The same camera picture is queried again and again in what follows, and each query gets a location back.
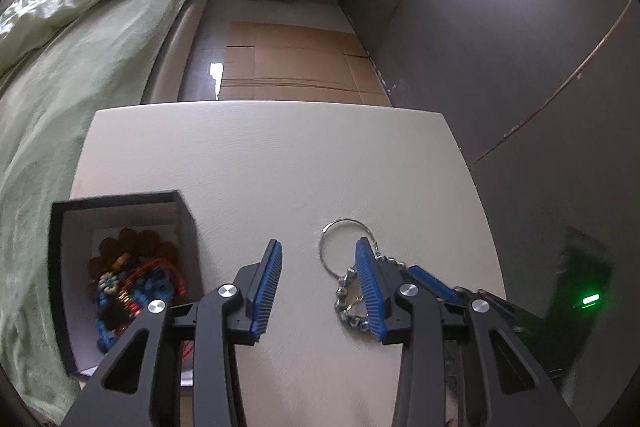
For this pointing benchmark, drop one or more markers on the white low table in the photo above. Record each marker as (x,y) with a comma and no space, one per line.
(280,167)

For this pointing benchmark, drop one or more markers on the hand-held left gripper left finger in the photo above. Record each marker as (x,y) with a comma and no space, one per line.
(265,294)

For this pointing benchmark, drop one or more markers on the bed with green sheet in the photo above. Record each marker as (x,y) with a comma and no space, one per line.
(175,67)

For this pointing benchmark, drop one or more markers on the green bed with duvet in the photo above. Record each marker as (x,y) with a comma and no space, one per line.
(75,117)

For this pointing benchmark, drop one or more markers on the dark grey wardrobe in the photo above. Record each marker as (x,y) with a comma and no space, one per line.
(500,57)

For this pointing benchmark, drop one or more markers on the flattened cardboard sheets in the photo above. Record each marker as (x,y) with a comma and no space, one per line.
(300,62)

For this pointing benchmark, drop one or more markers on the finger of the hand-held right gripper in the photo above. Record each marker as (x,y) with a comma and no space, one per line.
(430,281)

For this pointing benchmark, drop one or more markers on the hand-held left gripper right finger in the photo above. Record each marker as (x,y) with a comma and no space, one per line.
(371,294)

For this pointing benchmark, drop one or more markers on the black square box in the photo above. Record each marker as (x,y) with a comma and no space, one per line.
(192,247)

